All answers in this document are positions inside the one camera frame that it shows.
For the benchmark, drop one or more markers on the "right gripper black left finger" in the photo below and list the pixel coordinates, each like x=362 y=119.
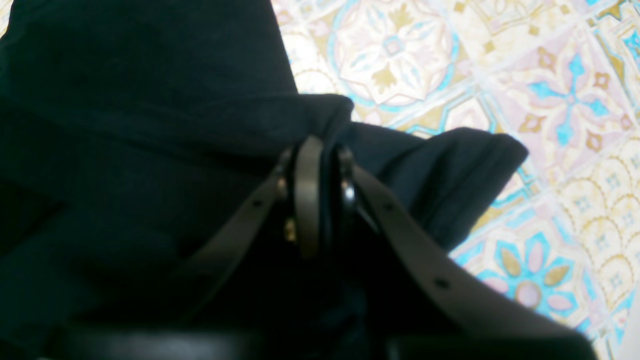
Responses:
x=155 y=323

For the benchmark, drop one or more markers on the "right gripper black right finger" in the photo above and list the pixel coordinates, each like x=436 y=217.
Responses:
x=423 y=306

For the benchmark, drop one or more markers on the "dark navy T-shirt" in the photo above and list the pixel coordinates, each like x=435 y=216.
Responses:
x=133 y=130

